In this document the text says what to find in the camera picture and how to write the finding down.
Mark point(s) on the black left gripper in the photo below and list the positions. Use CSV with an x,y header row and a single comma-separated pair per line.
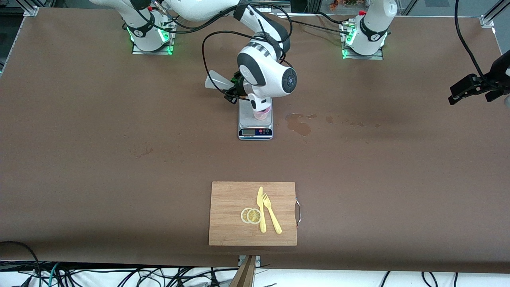
x,y
491,82

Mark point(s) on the squeeze bottle with orange cap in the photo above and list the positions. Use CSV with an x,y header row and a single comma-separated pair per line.
x,y
217,79

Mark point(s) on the pink cup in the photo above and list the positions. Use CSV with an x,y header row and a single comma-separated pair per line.
x,y
262,116

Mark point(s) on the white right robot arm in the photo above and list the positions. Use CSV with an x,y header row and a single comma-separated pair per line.
x,y
267,71

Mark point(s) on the silver kitchen scale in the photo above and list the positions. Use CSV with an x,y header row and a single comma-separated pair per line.
x,y
247,123

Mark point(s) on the brown liquid puddle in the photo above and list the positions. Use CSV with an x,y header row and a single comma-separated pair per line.
x,y
299,126

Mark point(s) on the yellow plastic knife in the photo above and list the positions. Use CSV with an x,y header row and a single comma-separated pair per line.
x,y
261,211

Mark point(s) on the lemon slice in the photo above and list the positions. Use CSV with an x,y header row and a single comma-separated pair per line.
x,y
255,216
243,215

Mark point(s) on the yellow plastic fork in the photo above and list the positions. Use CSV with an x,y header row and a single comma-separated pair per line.
x,y
271,215

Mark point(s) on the wooden cutting board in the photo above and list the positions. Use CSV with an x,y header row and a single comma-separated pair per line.
x,y
231,223

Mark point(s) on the aluminium frame corner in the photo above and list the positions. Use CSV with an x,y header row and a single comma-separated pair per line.
x,y
31,8
488,18

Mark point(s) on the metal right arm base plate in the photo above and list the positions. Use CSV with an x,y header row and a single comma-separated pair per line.
x,y
153,52

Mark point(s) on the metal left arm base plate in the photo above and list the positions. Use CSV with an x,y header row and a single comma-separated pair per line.
x,y
372,57

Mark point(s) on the metal bracket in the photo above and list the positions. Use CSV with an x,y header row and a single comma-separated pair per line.
x,y
258,260

